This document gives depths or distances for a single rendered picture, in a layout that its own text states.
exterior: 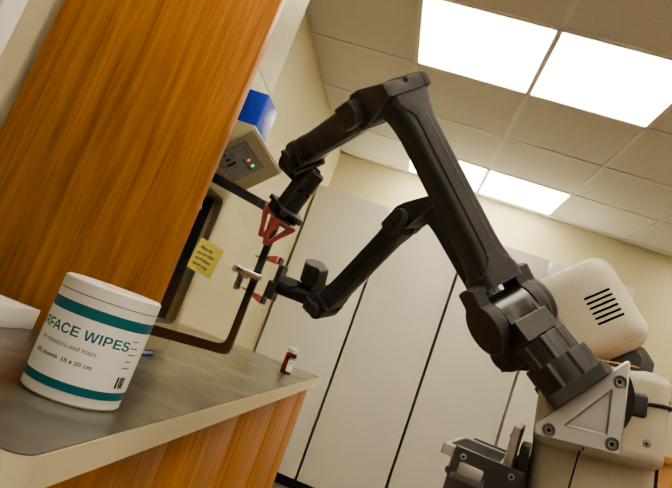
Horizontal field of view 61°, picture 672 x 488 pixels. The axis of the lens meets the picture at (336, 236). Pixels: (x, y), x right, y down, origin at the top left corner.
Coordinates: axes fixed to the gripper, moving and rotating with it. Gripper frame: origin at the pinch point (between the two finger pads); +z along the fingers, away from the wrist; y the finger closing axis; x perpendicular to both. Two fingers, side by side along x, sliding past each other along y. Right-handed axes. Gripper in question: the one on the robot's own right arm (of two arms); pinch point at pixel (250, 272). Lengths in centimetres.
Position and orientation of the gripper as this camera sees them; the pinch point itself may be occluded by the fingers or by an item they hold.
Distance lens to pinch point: 165.7
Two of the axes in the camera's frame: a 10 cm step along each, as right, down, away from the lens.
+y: 3.7, -9.2, 1.4
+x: -0.9, -1.8, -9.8
